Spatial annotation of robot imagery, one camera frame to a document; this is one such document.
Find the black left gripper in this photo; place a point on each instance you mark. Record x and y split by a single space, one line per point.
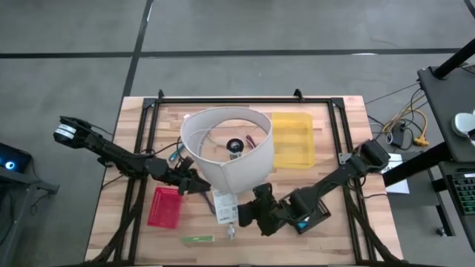
174 172

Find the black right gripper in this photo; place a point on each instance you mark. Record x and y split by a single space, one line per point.
269 211

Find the white acer card reader box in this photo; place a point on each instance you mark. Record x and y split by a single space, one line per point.
225 207

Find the red card box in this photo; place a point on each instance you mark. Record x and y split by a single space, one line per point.
163 211

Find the green box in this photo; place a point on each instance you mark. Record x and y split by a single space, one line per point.
197 239

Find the yellow plastic bin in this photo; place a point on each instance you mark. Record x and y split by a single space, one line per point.
293 141

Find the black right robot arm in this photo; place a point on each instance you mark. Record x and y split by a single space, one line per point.
326 183

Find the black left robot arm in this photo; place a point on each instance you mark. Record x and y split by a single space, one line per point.
111 150

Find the teal small block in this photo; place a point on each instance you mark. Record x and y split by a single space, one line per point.
303 224

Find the black plastic basket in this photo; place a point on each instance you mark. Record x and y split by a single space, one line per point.
323 211

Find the white paper sheet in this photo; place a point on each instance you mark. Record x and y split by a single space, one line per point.
397 181

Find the black floor stand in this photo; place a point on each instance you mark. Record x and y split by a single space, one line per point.
26 181

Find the black power adapter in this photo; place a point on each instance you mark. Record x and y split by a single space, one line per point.
399 137

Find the black device blue light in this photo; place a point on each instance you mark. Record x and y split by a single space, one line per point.
15 157

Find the backlit keyboard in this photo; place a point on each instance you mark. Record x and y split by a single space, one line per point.
464 193

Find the black side desk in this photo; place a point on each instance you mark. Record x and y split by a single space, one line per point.
445 111

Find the white round device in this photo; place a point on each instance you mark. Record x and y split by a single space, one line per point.
464 124

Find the black diagonal pole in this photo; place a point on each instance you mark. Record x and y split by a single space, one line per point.
454 59

